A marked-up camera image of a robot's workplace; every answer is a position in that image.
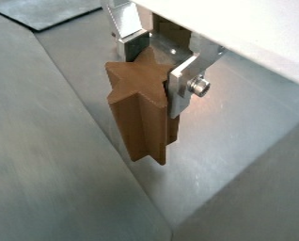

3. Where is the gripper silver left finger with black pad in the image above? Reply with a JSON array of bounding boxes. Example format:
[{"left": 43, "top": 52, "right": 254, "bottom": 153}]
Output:
[{"left": 101, "top": 0, "right": 150, "bottom": 62}]

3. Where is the brown star-shaped peg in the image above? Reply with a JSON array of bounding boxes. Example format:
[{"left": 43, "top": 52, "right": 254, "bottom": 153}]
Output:
[{"left": 106, "top": 47, "right": 181, "bottom": 166}]

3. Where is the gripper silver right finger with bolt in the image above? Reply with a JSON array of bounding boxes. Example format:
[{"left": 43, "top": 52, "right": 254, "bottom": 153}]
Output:
[{"left": 167, "top": 32, "right": 226, "bottom": 119}]

